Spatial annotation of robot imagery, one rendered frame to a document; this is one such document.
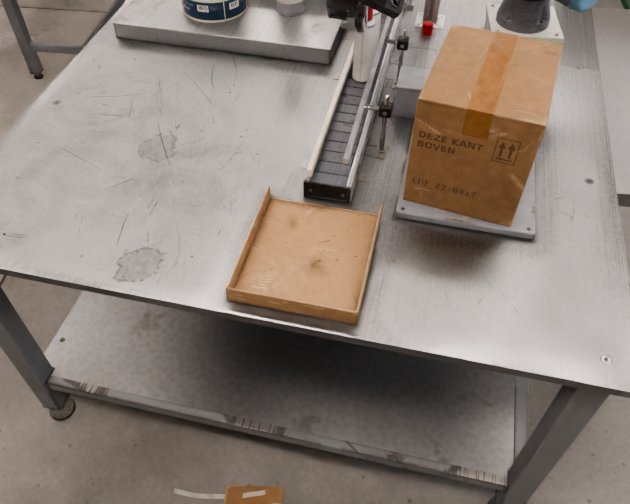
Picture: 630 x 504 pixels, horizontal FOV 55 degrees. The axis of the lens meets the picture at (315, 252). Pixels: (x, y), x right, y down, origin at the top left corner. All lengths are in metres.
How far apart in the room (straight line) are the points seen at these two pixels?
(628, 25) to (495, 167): 1.08
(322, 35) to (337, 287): 0.89
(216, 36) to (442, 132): 0.88
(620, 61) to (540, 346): 1.08
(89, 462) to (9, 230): 0.85
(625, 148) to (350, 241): 0.77
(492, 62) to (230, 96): 0.73
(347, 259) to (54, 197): 0.69
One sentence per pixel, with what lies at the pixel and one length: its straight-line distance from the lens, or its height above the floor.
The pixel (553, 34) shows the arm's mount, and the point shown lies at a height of 0.91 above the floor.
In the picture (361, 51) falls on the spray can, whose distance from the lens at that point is 1.62.
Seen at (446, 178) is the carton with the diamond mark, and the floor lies 0.94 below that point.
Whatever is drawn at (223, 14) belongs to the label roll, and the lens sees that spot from 1.95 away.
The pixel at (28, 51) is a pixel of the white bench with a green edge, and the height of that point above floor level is 0.16.
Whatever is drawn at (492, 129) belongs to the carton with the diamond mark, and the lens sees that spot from 1.21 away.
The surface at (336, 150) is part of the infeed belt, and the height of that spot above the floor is 0.88.
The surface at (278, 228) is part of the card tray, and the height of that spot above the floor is 0.83.
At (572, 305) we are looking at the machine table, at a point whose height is 0.83.
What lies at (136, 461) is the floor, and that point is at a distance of 2.01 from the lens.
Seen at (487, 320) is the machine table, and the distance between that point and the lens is 1.22.
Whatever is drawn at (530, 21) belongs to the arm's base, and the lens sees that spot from 1.91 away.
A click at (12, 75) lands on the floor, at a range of 3.68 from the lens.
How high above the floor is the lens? 1.80
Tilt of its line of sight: 49 degrees down
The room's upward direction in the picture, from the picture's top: straight up
